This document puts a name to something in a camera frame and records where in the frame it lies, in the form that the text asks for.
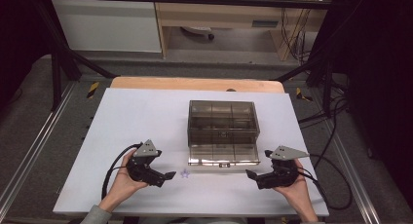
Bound black metal frame stand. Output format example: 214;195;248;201
275;53;337;119
32;1;119;112

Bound person's right hand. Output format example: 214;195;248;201
273;158;312;208

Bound aluminium floor rail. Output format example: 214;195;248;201
0;82;78;206
326;118;382;224

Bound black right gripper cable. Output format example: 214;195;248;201
296;153;354;211

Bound smoky transparent drawer cabinet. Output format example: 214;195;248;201
187;99;261;155

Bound black curtain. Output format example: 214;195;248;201
332;0;413;203
0;0;51;108

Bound white cabinet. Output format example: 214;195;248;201
51;0;163;54

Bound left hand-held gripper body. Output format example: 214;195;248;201
126;138;166;188

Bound black floor cables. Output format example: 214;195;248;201
297;82;351;168

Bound office chair base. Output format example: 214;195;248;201
179;25;216;41

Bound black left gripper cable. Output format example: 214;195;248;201
100;142;144;201

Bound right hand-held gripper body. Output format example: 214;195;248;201
264;145;311;190

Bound hanging cable bundle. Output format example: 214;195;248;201
280;0;315;64

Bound light wooden desk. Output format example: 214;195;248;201
151;0;327;61

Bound person's left hand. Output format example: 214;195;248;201
98;149;149;213

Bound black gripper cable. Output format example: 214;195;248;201
100;142;144;201
296;153;354;211

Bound wooden table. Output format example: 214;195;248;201
109;76;286;94

